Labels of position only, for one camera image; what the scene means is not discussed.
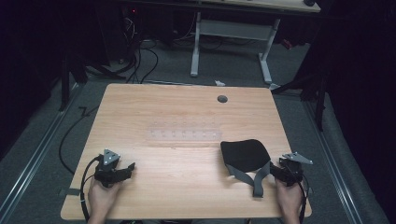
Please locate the white metal desk frame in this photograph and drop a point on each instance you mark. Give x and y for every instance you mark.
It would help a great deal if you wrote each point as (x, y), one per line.
(230, 29)

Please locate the clear tape strip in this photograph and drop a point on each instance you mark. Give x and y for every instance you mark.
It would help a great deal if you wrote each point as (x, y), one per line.
(183, 134)

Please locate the black table grommet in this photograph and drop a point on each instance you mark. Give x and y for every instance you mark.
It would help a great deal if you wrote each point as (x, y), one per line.
(222, 99)

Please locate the person's left hand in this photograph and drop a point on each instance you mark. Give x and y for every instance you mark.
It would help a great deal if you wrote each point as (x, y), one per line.
(102, 197)

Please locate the grey tape piece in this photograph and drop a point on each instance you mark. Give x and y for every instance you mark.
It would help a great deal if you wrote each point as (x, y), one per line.
(70, 192)

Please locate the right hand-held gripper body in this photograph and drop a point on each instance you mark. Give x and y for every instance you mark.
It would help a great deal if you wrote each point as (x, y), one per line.
(291, 171)

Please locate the white paper scrap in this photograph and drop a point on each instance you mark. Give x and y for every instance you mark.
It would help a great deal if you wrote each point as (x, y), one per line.
(219, 83)

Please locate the person's right hand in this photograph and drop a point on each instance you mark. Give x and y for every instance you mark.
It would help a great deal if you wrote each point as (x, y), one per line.
(289, 200)

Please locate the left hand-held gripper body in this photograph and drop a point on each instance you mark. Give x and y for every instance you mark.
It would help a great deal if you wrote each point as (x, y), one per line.
(107, 172)

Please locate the metal floor rail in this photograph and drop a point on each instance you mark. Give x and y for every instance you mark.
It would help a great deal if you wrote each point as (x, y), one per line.
(34, 152)
(333, 161)

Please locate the black stand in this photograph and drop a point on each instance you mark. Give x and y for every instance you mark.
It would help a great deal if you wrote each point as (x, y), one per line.
(70, 74)
(314, 93)

